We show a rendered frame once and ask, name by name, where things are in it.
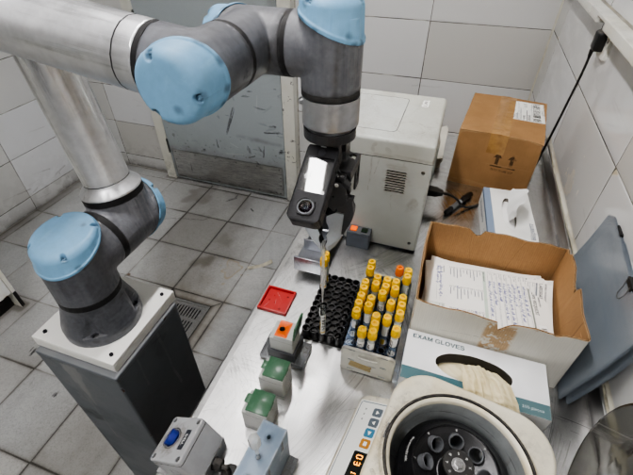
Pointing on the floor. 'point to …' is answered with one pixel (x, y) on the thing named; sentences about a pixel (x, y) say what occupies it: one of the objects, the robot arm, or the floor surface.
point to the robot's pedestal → (136, 390)
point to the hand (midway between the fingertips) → (323, 246)
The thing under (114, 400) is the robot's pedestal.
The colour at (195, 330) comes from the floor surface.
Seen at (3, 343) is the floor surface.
